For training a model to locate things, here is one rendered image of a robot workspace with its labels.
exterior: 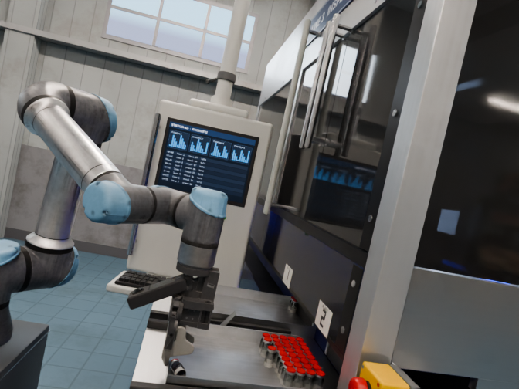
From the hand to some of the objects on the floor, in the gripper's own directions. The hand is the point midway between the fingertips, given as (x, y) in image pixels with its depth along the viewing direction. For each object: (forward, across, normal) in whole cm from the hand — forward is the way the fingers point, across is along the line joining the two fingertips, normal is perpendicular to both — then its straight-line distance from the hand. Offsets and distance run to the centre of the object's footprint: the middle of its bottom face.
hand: (163, 358), depth 76 cm
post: (+91, -9, -39) cm, 100 cm away
